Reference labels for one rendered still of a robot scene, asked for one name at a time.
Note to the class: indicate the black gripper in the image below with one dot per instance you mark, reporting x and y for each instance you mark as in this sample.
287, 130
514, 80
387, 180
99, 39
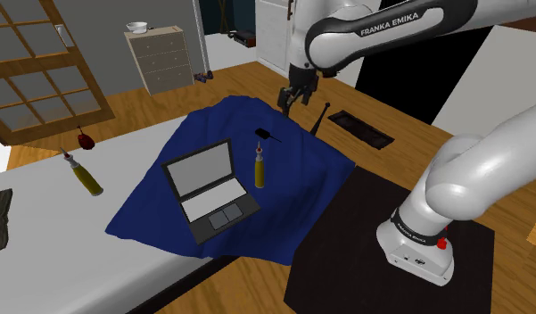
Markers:
303, 77

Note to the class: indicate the dark blue blanket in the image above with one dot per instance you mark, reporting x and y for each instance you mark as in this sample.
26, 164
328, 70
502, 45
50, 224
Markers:
289, 187

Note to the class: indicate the thin black rod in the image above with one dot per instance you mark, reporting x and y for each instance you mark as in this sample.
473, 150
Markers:
319, 119

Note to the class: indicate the small black brush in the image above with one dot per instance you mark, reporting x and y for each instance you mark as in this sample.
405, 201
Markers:
263, 132

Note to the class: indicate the white bed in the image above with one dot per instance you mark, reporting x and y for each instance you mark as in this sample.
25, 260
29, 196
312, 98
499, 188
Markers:
54, 243

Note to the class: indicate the black robot stand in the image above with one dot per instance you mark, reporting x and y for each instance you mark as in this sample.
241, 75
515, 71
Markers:
354, 261

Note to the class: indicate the black box on floor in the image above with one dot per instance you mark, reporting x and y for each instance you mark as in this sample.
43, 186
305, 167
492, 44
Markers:
245, 38

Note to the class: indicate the beige chest of drawers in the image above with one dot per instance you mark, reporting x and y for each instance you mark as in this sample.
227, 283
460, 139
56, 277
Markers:
163, 61

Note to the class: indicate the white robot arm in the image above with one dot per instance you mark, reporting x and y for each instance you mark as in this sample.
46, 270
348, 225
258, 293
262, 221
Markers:
463, 182

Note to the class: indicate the wooden lattice window frame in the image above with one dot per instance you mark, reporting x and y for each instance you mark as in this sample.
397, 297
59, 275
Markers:
50, 82

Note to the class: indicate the dark red apple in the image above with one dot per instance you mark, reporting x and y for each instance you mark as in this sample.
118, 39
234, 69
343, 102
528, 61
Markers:
86, 141

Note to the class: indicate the yellow bottle with red tip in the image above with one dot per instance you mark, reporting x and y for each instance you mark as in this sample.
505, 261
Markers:
87, 178
259, 170

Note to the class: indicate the grey open laptop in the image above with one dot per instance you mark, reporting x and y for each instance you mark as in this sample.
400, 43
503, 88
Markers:
215, 204

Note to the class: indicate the dark pair of shoes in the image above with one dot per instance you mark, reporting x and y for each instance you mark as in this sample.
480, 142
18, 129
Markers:
203, 77

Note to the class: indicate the black floor grate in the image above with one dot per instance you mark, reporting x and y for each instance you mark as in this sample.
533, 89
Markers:
361, 129

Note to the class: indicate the white door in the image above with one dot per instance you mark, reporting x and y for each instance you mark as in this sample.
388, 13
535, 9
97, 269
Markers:
272, 34

